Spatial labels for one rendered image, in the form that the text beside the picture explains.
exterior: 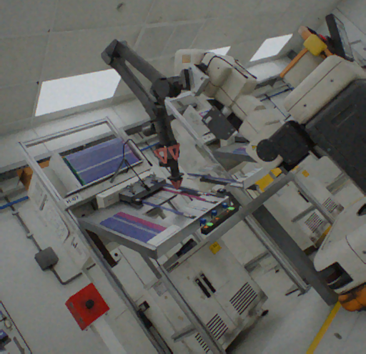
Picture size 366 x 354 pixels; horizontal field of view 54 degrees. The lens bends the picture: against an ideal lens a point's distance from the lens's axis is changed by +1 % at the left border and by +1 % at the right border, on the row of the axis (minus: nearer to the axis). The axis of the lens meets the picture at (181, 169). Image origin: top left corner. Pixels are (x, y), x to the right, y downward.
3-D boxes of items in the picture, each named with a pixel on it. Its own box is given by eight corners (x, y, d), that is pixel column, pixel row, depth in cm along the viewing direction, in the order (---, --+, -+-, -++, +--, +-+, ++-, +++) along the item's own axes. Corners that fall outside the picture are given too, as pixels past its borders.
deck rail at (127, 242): (158, 258, 187) (156, 248, 184) (155, 260, 185) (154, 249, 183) (81, 224, 233) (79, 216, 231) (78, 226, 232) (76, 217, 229)
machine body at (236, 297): (274, 305, 237) (215, 230, 250) (211, 385, 190) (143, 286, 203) (224, 328, 283) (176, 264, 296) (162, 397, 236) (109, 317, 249)
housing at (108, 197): (157, 189, 275) (154, 171, 270) (106, 216, 242) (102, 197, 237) (150, 187, 280) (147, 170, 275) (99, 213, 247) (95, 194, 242)
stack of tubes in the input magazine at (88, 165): (140, 161, 274) (120, 135, 280) (84, 185, 240) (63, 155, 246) (134, 169, 283) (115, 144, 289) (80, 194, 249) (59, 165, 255)
